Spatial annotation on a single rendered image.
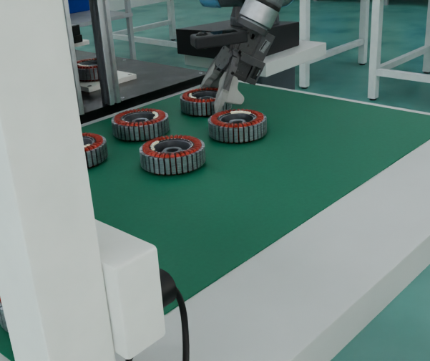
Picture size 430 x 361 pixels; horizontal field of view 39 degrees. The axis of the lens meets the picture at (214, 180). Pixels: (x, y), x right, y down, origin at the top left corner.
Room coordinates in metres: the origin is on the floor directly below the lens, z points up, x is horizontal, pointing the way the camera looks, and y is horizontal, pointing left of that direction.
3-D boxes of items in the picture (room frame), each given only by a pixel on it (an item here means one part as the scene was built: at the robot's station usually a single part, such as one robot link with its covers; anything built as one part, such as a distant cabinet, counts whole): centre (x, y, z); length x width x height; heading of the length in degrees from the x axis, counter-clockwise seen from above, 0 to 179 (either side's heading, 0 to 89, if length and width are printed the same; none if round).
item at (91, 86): (1.53, 0.29, 0.78); 0.15 x 0.15 x 0.01; 47
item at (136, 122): (1.16, 0.14, 0.77); 0.11 x 0.11 x 0.04
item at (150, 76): (1.60, 0.39, 0.76); 0.64 x 0.47 x 0.02; 47
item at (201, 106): (1.29, 0.01, 0.77); 0.11 x 0.11 x 0.04
